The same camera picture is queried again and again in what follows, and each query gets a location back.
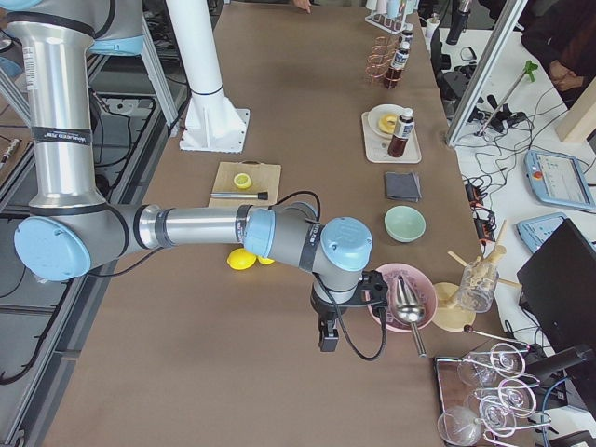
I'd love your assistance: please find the donut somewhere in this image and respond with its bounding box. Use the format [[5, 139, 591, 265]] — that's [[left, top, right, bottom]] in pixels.
[[377, 114, 399, 134]]

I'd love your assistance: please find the pink bowl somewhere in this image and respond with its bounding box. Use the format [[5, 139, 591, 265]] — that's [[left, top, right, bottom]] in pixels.
[[376, 263, 438, 329]]

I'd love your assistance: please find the beige rabbit tray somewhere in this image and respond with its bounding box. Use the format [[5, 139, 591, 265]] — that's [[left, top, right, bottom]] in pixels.
[[361, 112, 422, 164]]

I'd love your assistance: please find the aluminium frame post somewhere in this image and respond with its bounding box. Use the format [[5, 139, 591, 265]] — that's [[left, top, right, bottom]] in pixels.
[[445, 0, 527, 147]]

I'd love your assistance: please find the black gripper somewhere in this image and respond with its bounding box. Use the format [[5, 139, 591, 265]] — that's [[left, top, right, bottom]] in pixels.
[[310, 270, 388, 352]]

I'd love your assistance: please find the metal ice scoop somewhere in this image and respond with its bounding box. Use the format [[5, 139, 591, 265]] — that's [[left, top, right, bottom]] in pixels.
[[391, 275, 427, 358]]

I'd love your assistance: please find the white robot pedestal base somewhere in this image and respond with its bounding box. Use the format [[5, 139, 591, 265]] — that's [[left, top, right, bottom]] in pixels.
[[167, 0, 250, 154]]

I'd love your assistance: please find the half lemon slice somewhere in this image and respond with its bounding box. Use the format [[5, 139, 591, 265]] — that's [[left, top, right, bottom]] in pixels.
[[233, 172, 252, 190]]

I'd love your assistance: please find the wooden mug tree stand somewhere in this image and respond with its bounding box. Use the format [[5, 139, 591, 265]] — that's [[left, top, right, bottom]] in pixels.
[[432, 220, 522, 332]]

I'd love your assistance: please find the metal muddler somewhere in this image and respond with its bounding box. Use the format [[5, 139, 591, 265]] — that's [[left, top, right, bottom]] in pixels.
[[210, 191, 269, 200]]

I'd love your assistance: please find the tea bottle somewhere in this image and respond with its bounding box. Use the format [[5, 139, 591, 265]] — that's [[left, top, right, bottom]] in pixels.
[[387, 108, 414, 157], [400, 29, 413, 46], [384, 42, 410, 88]]

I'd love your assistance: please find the black glass tray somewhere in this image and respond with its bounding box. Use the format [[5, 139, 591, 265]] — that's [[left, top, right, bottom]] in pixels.
[[433, 357, 480, 414]]

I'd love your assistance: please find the white cup rack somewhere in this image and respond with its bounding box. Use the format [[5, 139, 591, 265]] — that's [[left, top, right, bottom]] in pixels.
[[365, 0, 408, 35]]

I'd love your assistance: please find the black monitor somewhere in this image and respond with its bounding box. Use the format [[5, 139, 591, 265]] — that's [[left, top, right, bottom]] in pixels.
[[517, 219, 595, 352]]

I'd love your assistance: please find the yellow lemon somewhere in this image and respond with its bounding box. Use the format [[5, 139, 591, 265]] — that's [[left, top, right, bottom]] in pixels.
[[257, 256, 275, 265], [226, 248, 257, 271]]

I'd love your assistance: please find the blue teach pendant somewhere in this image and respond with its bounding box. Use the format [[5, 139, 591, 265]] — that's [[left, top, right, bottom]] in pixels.
[[516, 212, 567, 253], [524, 150, 595, 211]]

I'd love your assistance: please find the copper wire bottle rack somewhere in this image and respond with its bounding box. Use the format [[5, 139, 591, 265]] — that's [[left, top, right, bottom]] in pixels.
[[365, 37, 400, 86]]

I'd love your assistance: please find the wooden cutting board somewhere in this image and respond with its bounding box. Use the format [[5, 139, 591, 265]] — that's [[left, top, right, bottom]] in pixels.
[[209, 162, 281, 207]]

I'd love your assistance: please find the green bowl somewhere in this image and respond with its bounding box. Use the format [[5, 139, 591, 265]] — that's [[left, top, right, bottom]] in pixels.
[[384, 206, 427, 243]]

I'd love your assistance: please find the white plate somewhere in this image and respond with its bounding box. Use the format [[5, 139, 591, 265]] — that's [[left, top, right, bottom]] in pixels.
[[367, 104, 404, 139]]

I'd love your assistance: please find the glass jar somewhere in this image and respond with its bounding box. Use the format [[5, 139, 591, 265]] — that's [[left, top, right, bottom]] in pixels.
[[455, 261, 499, 313]]

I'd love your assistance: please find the cocktail glass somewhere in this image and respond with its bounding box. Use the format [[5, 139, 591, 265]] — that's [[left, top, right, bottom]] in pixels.
[[473, 378, 536, 418], [457, 343, 525, 387], [437, 406, 482, 446], [479, 396, 517, 436]]

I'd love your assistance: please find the grey folded cloth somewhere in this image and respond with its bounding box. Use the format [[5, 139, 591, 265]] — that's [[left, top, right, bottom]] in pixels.
[[384, 172, 422, 202]]

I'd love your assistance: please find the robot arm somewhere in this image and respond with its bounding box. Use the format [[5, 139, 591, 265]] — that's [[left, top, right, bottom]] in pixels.
[[2, 1, 387, 352]]

